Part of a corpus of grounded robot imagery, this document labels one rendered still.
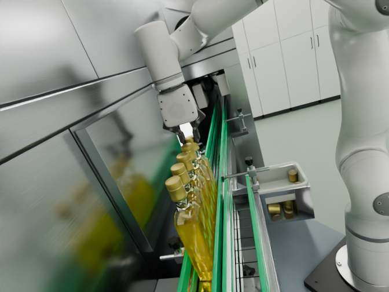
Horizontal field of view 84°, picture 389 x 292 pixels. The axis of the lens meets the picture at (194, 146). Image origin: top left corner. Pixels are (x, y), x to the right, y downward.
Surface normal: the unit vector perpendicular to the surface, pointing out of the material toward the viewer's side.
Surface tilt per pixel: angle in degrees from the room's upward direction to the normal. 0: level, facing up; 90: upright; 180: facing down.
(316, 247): 0
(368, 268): 89
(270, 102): 90
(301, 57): 90
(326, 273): 1
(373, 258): 89
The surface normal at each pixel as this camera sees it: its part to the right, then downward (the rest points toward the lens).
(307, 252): -0.32, -0.88
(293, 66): -0.14, 0.42
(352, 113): -0.86, 0.46
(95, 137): 0.94, -0.24
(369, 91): -0.55, 0.43
